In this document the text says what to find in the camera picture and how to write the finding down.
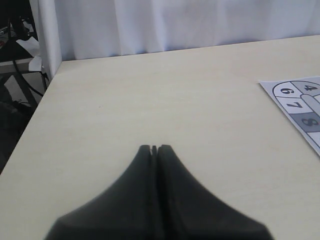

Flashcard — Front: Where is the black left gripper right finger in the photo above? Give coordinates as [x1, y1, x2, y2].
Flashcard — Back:
[156, 145, 273, 240]

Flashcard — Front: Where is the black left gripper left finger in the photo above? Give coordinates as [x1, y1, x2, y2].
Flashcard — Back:
[46, 145, 157, 240]

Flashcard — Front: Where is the printed paper game board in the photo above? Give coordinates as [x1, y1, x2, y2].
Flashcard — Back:
[259, 76, 320, 154]

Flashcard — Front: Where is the white fabric curtain backdrop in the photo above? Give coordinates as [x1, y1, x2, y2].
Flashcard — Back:
[37, 0, 320, 77]

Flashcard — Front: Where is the white crumpled paper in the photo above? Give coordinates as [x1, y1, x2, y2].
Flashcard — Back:
[16, 37, 47, 73]

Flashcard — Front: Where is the dark side table frame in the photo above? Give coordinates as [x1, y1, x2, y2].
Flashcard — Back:
[0, 37, 44, 111]

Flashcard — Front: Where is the black cable beside table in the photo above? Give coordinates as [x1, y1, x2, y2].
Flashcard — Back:
[7, 0, 45, 97]

